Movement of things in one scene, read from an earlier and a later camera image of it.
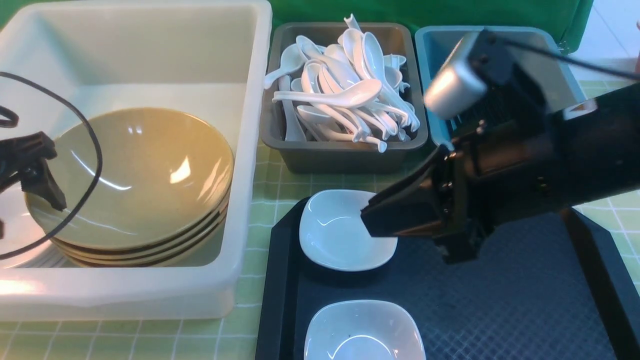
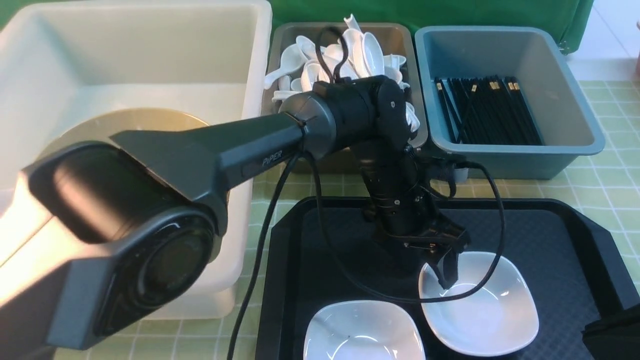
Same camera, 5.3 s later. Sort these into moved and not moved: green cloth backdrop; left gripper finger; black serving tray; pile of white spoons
Moved: left gripper finger
Not moved: black serving tray; pile of white spoons; green cloth backdrop
